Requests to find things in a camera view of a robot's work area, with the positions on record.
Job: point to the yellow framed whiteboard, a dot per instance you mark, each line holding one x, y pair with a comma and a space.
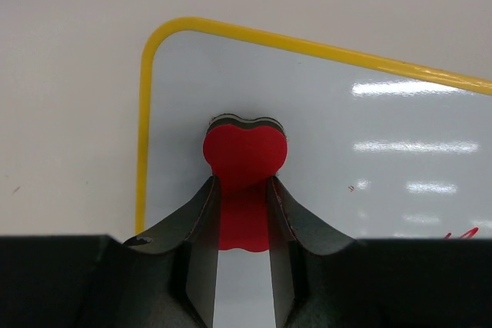
376, 147

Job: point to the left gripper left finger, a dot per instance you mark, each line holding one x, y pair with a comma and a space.
173, 280

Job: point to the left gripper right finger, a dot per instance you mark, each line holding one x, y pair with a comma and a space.
306, 291

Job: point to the red whiteboard eraser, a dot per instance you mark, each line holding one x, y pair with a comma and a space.
243, 154

